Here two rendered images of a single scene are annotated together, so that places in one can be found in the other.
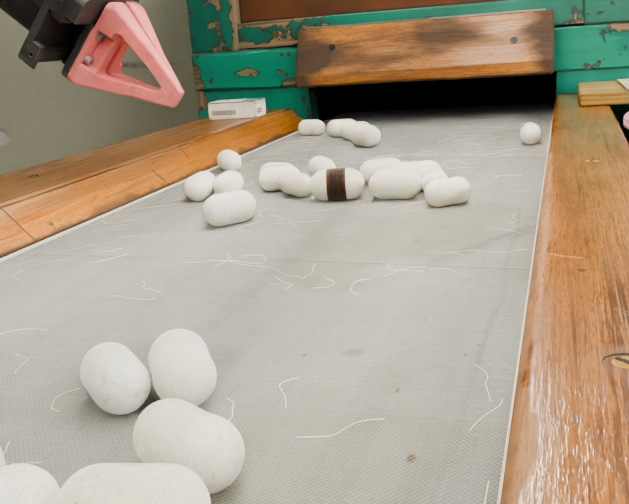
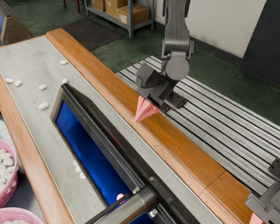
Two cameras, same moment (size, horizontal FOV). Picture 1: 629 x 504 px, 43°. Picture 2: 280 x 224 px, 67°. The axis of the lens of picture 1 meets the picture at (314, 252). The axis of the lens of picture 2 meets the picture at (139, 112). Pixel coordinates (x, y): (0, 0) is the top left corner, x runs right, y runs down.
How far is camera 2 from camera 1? 0.70 m
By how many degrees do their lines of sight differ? 102
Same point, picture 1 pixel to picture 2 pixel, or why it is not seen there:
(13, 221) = (201, 191)
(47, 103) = not seen: outside the picture
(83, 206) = (220, 214)
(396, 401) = (80, 200)
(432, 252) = not seen: outside the picture
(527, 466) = (52, 183)
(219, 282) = not seen: hidden behind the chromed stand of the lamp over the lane
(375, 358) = (90, 206)
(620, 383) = (50, 200)
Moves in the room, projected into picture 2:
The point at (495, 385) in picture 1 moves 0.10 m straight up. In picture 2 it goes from (72, 211) to (63, 194)
